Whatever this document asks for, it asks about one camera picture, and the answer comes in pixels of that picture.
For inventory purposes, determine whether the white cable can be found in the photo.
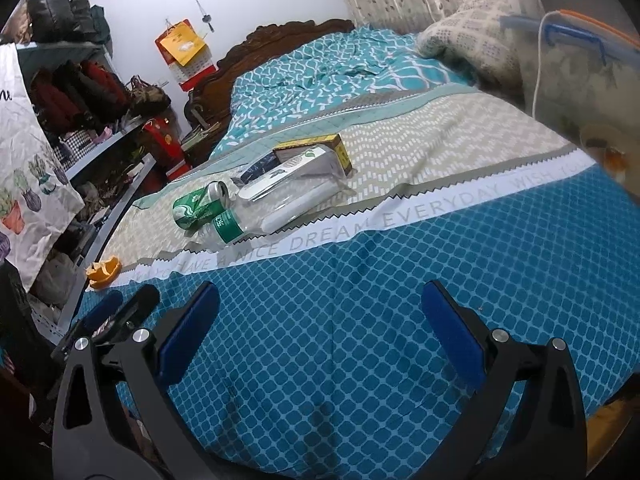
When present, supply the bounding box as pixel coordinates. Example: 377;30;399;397
532;10;566;117

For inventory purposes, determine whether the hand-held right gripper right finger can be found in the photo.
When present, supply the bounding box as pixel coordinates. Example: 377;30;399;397
421;280;588;480

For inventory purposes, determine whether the houndstooth box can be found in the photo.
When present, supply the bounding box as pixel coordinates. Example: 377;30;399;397
52;129;98;161

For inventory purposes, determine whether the dark green bag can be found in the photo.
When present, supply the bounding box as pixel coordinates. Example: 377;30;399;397
70;0;111;45

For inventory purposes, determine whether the grey metal shelf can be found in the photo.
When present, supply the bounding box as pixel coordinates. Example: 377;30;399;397
15;42;157;341

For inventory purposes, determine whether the black puffy bag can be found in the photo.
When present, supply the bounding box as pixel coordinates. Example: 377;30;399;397
27;0;73;43

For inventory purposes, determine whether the brown box with yellow end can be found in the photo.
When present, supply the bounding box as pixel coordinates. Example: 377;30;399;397
273;133;353;177

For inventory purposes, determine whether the carved wooden headboard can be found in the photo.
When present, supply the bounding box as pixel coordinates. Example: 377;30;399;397
184;19;356;161

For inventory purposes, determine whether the red and yellow wall calendar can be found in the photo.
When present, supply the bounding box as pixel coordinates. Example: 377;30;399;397
154;19;216;92

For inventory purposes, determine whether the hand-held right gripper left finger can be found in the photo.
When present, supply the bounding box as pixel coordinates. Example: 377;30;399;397
52;281;221;480

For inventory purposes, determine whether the white cloth with plant print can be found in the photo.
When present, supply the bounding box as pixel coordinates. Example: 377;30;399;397
0;42;86;291

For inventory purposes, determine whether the blue and beige bedspread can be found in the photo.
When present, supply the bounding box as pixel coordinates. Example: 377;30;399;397
70;82;640;480

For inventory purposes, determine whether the brown handbag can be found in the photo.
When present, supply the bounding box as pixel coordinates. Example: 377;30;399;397
127;75;172;117

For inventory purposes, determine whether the orange peel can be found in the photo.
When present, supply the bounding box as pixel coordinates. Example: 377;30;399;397
85;257;122;290

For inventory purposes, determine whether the blue and white box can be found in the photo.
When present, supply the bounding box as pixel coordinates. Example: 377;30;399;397
239;152;282;186

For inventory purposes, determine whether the pile of dark red clothes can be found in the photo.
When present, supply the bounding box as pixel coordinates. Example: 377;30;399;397
30;60;131;131

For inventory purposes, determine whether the patterned grey pillow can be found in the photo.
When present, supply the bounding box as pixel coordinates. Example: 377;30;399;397
415;0;526;93

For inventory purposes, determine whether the red bag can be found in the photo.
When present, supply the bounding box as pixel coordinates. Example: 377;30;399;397
142;117;193;181

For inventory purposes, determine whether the clear bottle with green label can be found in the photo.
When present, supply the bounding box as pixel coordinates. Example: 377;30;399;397
187;180;351;257

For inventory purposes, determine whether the clear storage box blue latch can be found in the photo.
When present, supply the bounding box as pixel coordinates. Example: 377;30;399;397
500;0;640;186

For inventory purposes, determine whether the green drink can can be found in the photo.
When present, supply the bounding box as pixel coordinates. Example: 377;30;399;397
172;181;230;231

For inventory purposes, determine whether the clear bottle with leaf label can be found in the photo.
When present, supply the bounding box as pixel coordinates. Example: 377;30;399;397
237;145;351;206

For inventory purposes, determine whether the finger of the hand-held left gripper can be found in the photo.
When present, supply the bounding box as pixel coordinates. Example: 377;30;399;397
82;291;124;333
107;284;161;341

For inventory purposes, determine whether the teal patterned quilt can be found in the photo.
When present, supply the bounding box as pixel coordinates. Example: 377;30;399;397
210;27;476;161

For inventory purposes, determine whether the hanging wall ornament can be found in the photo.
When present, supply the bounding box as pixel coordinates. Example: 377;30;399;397
196;0;215;33

